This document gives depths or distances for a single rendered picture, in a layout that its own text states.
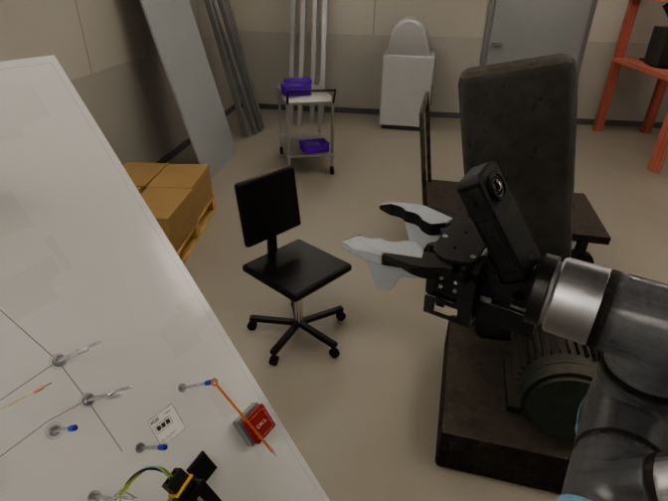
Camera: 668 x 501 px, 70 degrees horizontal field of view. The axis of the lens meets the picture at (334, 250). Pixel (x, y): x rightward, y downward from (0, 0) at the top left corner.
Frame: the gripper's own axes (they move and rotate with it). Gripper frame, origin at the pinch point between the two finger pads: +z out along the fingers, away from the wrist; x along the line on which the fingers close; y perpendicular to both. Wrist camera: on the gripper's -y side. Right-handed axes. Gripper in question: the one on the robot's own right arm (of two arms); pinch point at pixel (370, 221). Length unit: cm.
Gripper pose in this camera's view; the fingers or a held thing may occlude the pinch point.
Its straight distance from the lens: 54.7
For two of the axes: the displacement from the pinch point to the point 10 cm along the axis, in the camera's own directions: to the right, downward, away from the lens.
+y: 0.6, 8.0, 5.9
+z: -8.3, -2.9, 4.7
